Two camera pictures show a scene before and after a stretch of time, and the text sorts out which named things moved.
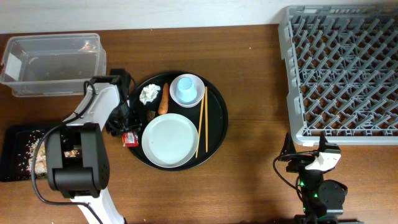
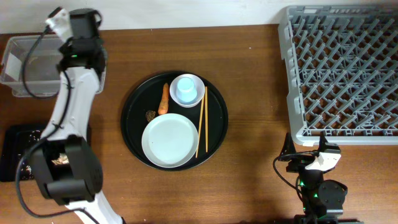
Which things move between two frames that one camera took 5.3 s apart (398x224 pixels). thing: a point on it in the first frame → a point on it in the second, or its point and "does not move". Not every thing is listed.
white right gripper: (288, 146) does not move
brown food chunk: (150, 115) does not move
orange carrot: (163, 106) does not move
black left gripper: (118, 130) → (66, 48)
